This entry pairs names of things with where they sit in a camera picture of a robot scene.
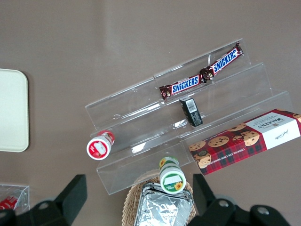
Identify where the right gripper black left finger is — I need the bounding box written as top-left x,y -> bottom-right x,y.
14,174 -> 88,226

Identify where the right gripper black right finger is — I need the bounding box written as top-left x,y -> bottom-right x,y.
188,173 -> 238,226

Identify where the light wicker oval basket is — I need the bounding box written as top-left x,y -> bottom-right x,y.
122,169 -> 197,226

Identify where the beige plastic tray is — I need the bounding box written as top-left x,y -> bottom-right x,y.
0,68 -> 29,153

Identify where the aluminium foil container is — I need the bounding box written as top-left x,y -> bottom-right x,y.
141,182 -> 194,205
135,188 -> 192,226

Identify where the clear acrylic bottle rack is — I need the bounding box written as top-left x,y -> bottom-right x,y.
0,184 -> 30,214

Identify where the green lid snack cup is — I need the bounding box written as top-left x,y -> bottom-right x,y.
158,156 -> 187,194

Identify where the red Coca-Cola bottle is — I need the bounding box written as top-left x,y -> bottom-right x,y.
0,195 -> 18,210

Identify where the red lid snack cup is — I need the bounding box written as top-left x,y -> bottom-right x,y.
86,130 -> 116,161

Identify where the red tartan Walkers cookie box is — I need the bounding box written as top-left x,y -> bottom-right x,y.
189,108 -> 301,177

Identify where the small black carton box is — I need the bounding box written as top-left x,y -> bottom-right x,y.
179,97 -> 203,129

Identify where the clear acrylic stepped display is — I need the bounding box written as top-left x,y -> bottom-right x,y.
85,38 -> 293,195

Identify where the Snickers chocolate bar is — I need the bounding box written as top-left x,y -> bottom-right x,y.
199,41 -> 243,81
158,74 -> 204,99

